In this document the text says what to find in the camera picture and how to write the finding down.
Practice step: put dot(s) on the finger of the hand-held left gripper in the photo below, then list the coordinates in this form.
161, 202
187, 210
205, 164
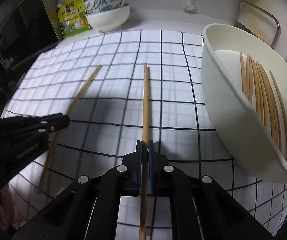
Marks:
46, 118
56, 127

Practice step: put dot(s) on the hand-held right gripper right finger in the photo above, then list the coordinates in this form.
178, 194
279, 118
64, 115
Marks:
151, 165

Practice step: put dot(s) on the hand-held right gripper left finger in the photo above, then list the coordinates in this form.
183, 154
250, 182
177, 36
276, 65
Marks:
139, 165

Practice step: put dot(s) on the single wooden chopstick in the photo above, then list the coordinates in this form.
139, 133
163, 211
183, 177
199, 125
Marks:
73, 105
145, 110

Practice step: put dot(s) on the large white basin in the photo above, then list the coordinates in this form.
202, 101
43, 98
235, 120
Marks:
228, 115

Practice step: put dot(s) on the bundle of wooden chopsticks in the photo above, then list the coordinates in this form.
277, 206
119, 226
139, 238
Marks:
263, 100

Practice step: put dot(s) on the black checked white cloth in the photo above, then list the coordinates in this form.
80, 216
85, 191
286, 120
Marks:
123, 80

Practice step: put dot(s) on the yellow seasoning pouch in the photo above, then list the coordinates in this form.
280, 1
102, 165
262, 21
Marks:
73, 17

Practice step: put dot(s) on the black range hood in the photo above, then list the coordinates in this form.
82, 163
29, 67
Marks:
16, 17

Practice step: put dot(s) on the blue patterned bowl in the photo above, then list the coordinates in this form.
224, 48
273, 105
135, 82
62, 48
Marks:
103, 8
106, 1

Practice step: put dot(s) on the metal board rack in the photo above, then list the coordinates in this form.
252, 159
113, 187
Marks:
276, 22

